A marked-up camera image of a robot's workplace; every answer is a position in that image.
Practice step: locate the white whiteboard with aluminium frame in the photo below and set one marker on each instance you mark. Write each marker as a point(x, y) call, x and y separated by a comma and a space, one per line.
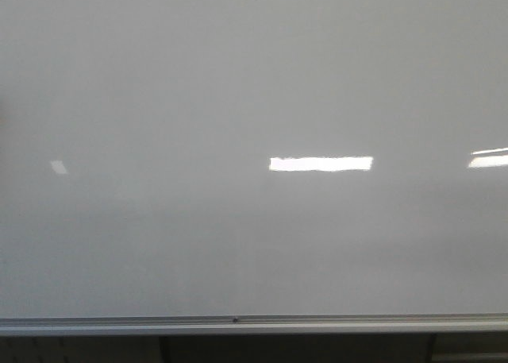
point(253, 166)

